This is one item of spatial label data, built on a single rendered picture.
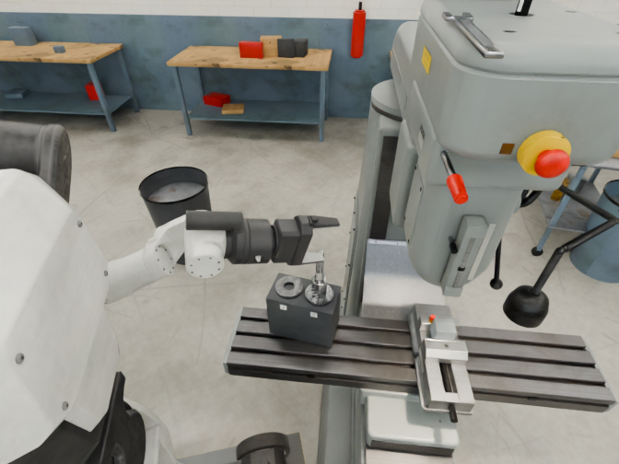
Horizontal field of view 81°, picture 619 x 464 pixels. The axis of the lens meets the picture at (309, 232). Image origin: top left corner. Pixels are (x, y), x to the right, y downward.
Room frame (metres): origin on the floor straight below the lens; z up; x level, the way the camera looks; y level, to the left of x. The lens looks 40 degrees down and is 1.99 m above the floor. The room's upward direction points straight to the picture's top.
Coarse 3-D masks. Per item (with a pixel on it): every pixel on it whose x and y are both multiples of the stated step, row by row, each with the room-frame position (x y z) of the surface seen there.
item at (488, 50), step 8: (448, 16) 0.61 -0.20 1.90; (456, 16) 0.61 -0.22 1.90; (464, 16) 0.61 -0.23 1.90; (472, 16) 0.61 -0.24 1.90; (456, 24) 0.58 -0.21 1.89; (464, 24) 0.55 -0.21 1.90; (472, 24) 0.55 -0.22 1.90; (464, 32) 0.52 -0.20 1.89; (472, 32) 0.50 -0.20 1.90; (480, 32) 0.50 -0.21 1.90; (472, 40) 0.47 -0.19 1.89; (480, 40) 0.46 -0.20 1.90; (488, 40) 0.46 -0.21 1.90; (480, 48) 0.43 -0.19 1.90; (488, 48) 0.42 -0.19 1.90; (496, 48) 0.42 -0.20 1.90; (488, 56) 0.41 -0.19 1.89; (496, 56) 0.41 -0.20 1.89
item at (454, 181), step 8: (440, 152) 0.56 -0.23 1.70; (448, 152) 0.56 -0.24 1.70; (448, 160) 0.52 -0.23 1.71; (448, 168) 0.50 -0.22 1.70; (456, 176) 0.47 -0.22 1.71; (448, 184) 0.46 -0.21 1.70; (456, 184) 0.45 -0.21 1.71; (456, 192) 0.43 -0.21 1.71; (464, 192) 0.43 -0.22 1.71; (456, 200) 0.43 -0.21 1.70; (464, 200) 0.42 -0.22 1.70
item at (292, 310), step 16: (272, 288) 0.78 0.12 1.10; (288, 288) 0.78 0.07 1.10; (304, 288) 0.78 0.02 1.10; (336, 288) 0.78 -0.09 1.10; (272, 304) 0.73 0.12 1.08; (288, 304) 0.71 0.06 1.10; (304, 304) 0.71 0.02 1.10; (320, 304) 0.70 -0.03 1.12; (336, 304) 0.72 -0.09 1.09; (272, 320) 0.73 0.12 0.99; (288, 320) 0.71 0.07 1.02; (304, 320) 0.70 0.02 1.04; (320, 320) 0.68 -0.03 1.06; (336, 320) 0.74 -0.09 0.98; (288, 336) 0.72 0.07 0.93; (304, 336) 0.70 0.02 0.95; (320, 336) 0.68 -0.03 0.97
